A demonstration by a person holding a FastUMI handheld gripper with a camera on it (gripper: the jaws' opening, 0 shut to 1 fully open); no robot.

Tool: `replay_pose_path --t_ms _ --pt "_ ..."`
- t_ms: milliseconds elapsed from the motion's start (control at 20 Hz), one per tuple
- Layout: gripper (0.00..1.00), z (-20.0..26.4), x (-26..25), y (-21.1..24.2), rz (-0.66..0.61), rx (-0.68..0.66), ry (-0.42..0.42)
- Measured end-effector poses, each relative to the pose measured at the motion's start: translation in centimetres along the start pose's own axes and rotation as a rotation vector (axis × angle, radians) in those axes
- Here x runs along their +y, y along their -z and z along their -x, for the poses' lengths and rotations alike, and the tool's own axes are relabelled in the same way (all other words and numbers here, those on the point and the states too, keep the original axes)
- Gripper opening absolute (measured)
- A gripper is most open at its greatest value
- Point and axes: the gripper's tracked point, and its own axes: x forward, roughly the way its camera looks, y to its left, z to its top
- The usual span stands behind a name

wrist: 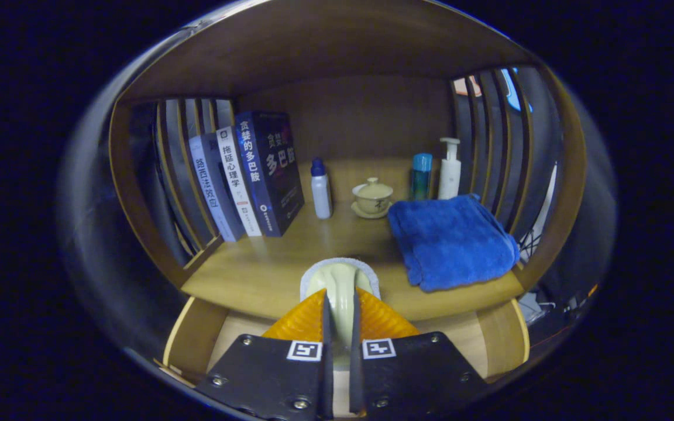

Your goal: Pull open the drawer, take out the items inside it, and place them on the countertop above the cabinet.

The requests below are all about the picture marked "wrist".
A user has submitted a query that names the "blue folded towel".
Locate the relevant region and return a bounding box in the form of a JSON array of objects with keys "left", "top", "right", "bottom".
[{"left": 387, "top": 194, "right": 521, "bottom": 293}]

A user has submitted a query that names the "dark blue book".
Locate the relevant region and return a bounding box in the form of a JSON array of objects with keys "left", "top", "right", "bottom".
[{"left": 235, "top": 111, "right": 305, "bottom": 237}]

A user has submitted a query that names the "cream lidded teacup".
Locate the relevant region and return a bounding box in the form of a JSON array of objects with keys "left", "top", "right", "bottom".
[{"left": 352, "top": 177, "right": 394, "bottom": 219}]

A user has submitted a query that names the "wooden cabinet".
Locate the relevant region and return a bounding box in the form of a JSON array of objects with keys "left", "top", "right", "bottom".
[{"left": 108, "top": 0, "right": 588, "bottom": 387}]

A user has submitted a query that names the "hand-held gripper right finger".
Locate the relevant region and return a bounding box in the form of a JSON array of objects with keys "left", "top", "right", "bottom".
[{"left": 349, "top": 287, "right": 490, "bottom": 419}]

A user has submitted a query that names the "white pump bottle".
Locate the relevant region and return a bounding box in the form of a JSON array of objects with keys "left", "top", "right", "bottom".
[{"left": 438, "top": 137, "right": 462, "bottom": 201}]

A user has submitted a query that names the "cream handled scrub brush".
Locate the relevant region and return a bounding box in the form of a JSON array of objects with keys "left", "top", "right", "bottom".
[{"left": 300, "top": 257, "right": 381, "bottom": 366}]

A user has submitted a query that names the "teal bottle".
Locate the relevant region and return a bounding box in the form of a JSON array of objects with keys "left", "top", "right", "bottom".
[{"left": 410, "top": 153, "right": 433, "bottom": 201}]

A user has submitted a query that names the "white book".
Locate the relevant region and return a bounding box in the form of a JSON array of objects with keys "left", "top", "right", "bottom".
[{"left": 215, "top": 126, "right": 263, "bottom": 237}]

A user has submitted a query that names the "wooden countertop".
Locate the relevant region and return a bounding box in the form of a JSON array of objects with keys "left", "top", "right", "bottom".
[{"left": 180, "top": 157, "right": 526, "bottom": 322}]

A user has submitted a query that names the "wooden drawer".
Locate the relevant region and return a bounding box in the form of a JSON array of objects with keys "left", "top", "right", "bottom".
[{"left": 163, "top": 295, "right": 531, "bottom": 419}]

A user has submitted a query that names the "white bottle blue cap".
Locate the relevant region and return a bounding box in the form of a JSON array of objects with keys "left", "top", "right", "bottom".
[{"left": 311, "top": 158, "right": 333, "bottom": 220}]

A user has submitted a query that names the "light blue book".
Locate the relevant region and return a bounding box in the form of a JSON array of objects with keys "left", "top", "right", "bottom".
[{"left": 188, "top": 133, "right": 247, "bottom": 242}]

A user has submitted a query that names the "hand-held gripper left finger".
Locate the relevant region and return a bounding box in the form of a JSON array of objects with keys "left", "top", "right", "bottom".
[{"left": 194, "top": 288, "right": 335, "bottom": 421}]

